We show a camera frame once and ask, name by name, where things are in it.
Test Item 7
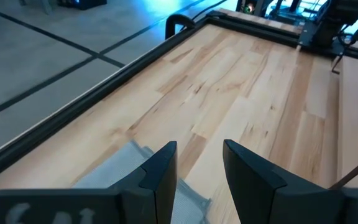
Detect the black cable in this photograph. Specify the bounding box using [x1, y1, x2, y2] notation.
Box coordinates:
[178, 0, 228, 32]

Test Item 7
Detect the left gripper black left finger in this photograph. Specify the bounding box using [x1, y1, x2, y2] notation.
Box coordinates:
[109, 141, 178, 224]

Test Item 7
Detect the black table frame rim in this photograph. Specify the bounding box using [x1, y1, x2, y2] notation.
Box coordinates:
[0, 11, 358, 187]

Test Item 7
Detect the light wood shelf board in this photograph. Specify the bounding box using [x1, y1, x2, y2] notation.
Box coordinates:
[337, 55, 358, 189]

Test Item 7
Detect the black table clamp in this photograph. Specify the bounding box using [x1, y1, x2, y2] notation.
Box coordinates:
[165, 14, 197, 40]

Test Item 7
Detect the computer tower with blue lights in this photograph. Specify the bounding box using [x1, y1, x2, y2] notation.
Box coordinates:
[57, 0, 108, 11]

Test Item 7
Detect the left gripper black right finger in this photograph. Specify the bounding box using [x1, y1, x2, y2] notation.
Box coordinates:
[223, 139, 346, 224]

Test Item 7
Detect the grey-blue folded cloth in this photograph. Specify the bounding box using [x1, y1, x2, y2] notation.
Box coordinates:
[73, 139, 213, 224]

